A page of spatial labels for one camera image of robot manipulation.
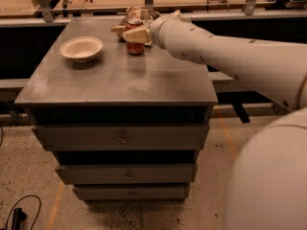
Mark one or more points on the grey drawer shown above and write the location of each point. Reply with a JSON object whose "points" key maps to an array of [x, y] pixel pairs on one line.
{"points": [[98, 137], [127, 174], [132, 192]]}

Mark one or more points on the bottom grey drawer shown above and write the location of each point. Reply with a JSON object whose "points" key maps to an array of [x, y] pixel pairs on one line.
{"points": [[132, 192]]}

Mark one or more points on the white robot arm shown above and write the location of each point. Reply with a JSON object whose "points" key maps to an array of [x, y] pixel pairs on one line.
{"points": [[267, 187]]}

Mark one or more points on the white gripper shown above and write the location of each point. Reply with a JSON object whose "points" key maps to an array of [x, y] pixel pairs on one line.
{"points": [[155, 30]]}

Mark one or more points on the top grey drawer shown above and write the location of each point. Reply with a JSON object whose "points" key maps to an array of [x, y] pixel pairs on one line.
{"points": [[98, 137]]}

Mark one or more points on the brown chip bag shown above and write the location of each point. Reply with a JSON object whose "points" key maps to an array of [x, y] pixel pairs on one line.
{"points": [[145, 15]]}

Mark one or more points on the red coke can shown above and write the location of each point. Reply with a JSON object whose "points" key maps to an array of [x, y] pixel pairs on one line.
{"points": [[134, 48]]}

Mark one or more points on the grey metal rail frame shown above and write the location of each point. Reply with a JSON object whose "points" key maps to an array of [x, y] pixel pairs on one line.
{"points": [[23, 48]]}

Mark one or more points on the grey drawer cabinet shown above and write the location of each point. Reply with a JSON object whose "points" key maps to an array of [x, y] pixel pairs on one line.
{"points": [[117, 89]]}

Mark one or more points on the white ceramic bowl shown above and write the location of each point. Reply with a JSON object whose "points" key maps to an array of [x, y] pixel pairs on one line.
{"points": [[81, 49]]}

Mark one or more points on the middle grey drawer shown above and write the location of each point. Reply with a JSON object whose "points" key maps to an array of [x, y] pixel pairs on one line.
{"points": [[127, 174]]}

